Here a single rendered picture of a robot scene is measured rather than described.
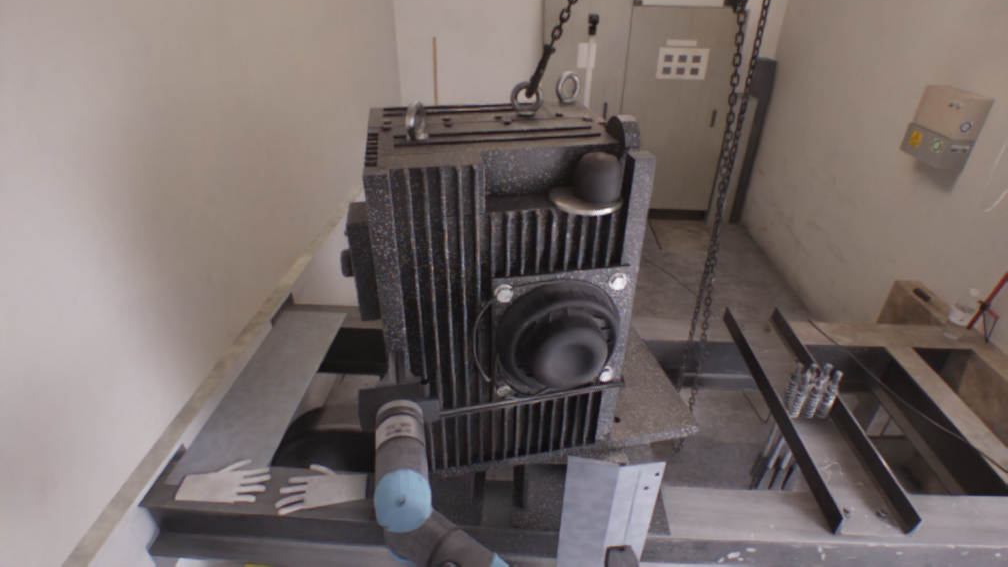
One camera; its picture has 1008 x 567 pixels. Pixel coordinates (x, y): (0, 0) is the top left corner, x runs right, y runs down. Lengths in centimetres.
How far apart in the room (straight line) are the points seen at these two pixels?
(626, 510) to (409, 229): 73
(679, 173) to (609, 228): 339
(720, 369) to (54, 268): 217
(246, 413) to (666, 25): 344
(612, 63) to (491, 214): 317
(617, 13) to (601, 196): 309
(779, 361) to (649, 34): 258
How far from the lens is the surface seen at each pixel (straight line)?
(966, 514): 192
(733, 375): 235
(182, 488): 172
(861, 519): 173
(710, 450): 262
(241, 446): 176
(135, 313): 165
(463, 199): 86
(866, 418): 273
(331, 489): 156
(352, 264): 123
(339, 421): 177
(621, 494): 115
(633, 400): 143
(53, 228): 146
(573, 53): 393
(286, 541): 181
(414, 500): 76
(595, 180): 90
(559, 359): 97
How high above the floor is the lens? 190
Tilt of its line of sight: 30 degrees down
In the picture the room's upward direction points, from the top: 1 degrees clockwise
